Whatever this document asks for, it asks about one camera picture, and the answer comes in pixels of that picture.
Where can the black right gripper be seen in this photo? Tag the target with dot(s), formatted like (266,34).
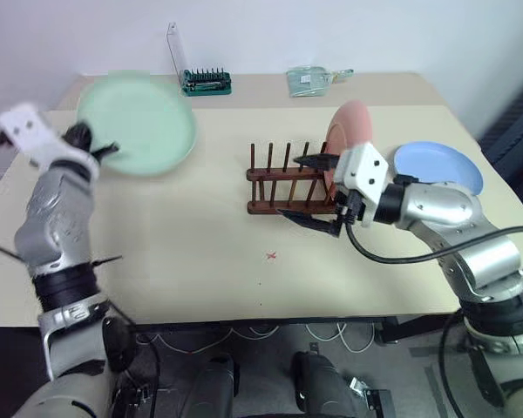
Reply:
(351,206)

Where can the green screwdriver bit set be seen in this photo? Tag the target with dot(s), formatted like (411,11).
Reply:
(207,83)

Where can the black table leg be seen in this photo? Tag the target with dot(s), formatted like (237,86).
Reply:
(409,328)

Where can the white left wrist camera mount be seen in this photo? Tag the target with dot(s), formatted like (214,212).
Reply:
(26,126)

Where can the clear plastic bag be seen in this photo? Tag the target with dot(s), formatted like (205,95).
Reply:
(307,82)

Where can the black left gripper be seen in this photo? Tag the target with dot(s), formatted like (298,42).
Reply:
(80,137)

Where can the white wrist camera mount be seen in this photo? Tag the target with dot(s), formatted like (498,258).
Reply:
(26,126)
(366,170)

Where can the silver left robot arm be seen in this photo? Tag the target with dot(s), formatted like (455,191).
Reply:
(56,209)

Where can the black caster bracket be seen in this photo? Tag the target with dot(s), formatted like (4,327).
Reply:
(370,398)

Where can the clear plastic case lid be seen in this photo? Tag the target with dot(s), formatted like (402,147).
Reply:
(176,52)

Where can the dark rounded shape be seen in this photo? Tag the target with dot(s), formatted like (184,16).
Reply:
(213,387)
(320,387)

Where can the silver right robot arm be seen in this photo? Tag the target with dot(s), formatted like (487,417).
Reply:
(444,209)

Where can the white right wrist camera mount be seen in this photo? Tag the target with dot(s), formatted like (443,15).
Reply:
(366,170)

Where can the wooden dish rack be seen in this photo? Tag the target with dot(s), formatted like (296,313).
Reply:
(270,206)

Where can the pink plate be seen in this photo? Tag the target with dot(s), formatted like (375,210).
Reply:
(353,124)

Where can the blue plate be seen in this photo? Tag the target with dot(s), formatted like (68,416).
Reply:
(436,167)

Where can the green plate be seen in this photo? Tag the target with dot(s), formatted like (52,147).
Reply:
(144,126)

